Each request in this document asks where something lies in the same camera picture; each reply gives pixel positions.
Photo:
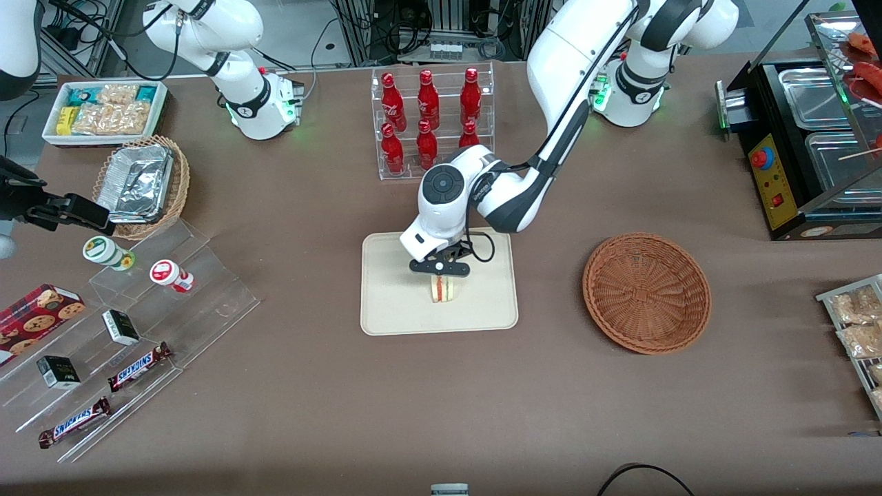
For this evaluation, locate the triangular sandwich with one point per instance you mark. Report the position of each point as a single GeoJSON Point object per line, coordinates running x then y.
{"type": "Point", "coordinates": [444, 291]}

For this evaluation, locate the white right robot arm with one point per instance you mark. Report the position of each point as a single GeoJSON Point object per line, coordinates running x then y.
{"type": "Point", "coordinates": [241, 89]}

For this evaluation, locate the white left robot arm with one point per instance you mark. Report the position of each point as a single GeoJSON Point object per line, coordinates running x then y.
{"type": "Point", "coordinates": [572, 55]}

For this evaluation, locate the cream plastic tray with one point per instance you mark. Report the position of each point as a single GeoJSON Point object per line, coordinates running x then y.
{"type": "Point", "coordinates": [386, 303]}

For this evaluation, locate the light wicker basket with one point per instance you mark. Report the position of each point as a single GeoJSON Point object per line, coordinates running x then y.
{"type": "Point", "coordinates": [180, 179]}

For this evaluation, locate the brown wicker basket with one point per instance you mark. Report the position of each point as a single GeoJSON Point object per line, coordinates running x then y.
{"type": "Point", "coordinates": [644, 293]}

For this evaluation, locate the tray of packaged crackers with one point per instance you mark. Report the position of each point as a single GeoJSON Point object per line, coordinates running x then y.
{"type": "Point", "coordinates": [827, 297]}

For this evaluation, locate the green lid yogurt bottle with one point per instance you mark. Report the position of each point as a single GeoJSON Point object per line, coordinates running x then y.
{"type": "Point", "coordinates": [105, 251]}

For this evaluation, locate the aluminium foil container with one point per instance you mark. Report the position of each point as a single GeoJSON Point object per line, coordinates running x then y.
{"type": "Point", "coordinates": [138, 182]}

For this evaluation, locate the red tartan cookie box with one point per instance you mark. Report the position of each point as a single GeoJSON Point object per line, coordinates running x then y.
{"type": "Point", "coordinates": [34, 317]}

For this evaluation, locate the red cola bottle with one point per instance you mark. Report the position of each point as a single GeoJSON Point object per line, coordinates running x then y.
{"type": "Point", "coordinates": [427, 146]}
{"type": "Point", "coordinates": [470, 100]}
{"type": "Point", "coordinates": [392, 103]}
{"type": "Point", "coordinates": [469, 136]}
{"type": "Point", "coordinates": [428, 102]}
{"type": "Point", "coordinates": [393, 153]}

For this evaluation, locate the yellow snack packet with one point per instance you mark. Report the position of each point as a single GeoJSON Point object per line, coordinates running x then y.
{"type": "Point", "coordinates": [66, 120]}

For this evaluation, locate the red lid yogurt bottle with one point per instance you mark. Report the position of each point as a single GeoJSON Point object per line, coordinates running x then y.
{"type": "Point", "coordinates": [167, 274]}

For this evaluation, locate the clear cracker bag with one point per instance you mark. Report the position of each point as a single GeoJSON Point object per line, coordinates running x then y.
{"type": "Point", "coordinates": [118, 93]}
{"type": "Point", "coordinates": [114, 118]}

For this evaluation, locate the clear acrylic bottle rack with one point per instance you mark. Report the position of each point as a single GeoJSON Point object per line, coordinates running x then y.
{"type": "Point", "coordinates": [377, 138]}

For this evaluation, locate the small black box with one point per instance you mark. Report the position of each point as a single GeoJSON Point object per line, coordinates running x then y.
{"type": "Point", "coordinates": [58, 372]}
{"type": "Point", "coordinates": [121, 328]}

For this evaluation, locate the teal snack packet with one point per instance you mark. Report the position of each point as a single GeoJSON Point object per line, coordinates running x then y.
{"type": "Point", "coordinates": [146, 93]}
{"type": "Point", "coordinates": [80, 96]}

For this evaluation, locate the white plastic snack bin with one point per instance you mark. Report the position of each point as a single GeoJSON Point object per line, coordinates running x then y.
{"type": "Point", "coordinates": [160, 103]}

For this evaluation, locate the clear acrylic stepped shelf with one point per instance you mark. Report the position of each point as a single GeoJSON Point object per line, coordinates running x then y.
{"type": "Point", "coordinates": [213, 303]}

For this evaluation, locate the brown Snickers bar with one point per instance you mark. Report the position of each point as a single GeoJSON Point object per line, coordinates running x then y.
{"type": "Point", "coordinates": [138, 366]}
{"type": "Point", "coordinates": [72, 422]}

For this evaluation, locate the white power strip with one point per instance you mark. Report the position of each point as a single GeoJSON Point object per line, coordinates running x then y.
{"type": "Point", "coordinates": [446, 49]}

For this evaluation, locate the grey device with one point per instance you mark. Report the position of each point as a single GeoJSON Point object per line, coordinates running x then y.
{"type": "Point", "coordinates": [449, 490]}

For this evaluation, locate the black hot food display case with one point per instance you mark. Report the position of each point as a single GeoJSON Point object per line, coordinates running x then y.
{"type": "Point", "coordinates": [778, 186]}

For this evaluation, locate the steel food pan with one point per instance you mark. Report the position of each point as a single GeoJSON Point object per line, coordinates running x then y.
{"type": "Point", "coordinates": [813, 100]}
{"type": "Point", "coordinates": [837, 162]}

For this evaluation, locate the clear fried snack bag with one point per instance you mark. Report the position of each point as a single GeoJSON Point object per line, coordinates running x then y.
{"type": "Point", "coordinates": [858, 306]}
{"type": "Point", "coordinates": [878, 399]}
{"type": "Point", "coordinates": [863, 340]}
{"type": "Point", "coordinates": [876, 373]}

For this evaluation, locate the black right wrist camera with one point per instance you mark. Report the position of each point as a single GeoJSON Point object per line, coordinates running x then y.
{"type": "Point", "coordinates": [17, 189]}

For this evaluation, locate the aluminium frame rack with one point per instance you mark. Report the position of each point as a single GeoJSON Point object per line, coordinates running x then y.
{"type": "Point", "coordinates": [355, 31]}

